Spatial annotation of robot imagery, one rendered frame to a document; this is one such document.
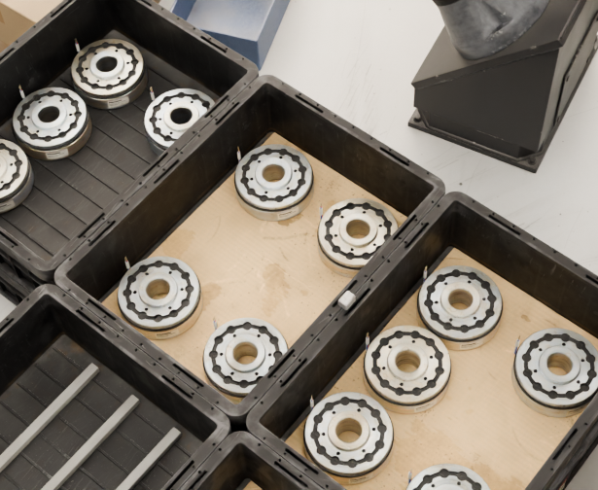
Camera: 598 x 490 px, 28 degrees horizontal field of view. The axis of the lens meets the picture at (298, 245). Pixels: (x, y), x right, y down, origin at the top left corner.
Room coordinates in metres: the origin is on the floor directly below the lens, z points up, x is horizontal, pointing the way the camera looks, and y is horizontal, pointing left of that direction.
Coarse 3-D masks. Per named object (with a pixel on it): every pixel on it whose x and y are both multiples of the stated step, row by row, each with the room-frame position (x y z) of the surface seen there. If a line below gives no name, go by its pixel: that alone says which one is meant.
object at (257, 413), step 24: (456, 192) 0.82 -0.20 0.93; (432, 216) 0.79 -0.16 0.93; (480, 216) 0.79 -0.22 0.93; (408, 240) 0.76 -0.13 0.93; (528, 240) 0.75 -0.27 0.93; (384, 264) 0.73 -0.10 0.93; (576, 264) 0.71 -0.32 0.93; (312, 360) 0.61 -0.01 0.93; (288, 384) 0.58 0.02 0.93; (264, 408) 0.56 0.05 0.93; (264, 432) 0.53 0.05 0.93; (576, 432) 0.51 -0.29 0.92; (288, 456) 0.50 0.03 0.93; (552, 456) 0.48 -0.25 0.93; (312, 480) 0.47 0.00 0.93
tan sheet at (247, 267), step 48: (288, 144) 0.99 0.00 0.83; (336, 192) 0.90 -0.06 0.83; (192, 240) 0.85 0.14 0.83; (240, 240) 0.84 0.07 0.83; (288, 240) 0.84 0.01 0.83; (240, 288) 0.77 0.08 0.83; (288, 288) 0.77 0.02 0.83; (336, 288) 0.76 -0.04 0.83; (192, 336) 0.71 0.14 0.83; (288, 336) 0.70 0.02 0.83
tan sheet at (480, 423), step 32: (448, 256) 0.79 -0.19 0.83; (512, 288) 0.74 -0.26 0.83; (416, 320) 0.71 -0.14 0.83; (512, 320) 0.70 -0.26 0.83; (544, 320) 0.69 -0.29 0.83; (448, 352) 0.66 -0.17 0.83; (480, 352) 0.66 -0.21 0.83; (512, 352) 0.65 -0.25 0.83; (352, 384) 0.63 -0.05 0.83; (480, 384) 0.61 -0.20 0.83; (512, 384) 0.61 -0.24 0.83; (416, 416) 0.58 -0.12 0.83; (448, 416) 0.58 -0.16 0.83; (480, 416) 0.57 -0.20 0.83; (512, 416) 0.57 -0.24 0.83; (544, 416) 0.57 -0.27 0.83; (576, 416) 0.56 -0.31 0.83; (416, 448) 0.54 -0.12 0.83; (448, 448) 0.54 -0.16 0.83; (480, 448) 0.53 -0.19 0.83; (512, 448) 0.53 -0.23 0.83; (544, 448) 0.53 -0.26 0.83; (384, 480) 0.50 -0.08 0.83; (512, 480) 0.49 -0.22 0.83
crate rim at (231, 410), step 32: (288, 96) 0.99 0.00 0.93; (352, 128) 0.93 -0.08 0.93; (416, 224) 0.78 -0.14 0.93; (384, 256) 0.74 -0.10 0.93; (64, 288) 0.73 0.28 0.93; (352, 288) 0.70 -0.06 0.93; (320, 320) 0.66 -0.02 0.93; (160, 352) 0.64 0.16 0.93; (288, 352) 0.62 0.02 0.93; (192, 384) 0.59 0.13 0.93
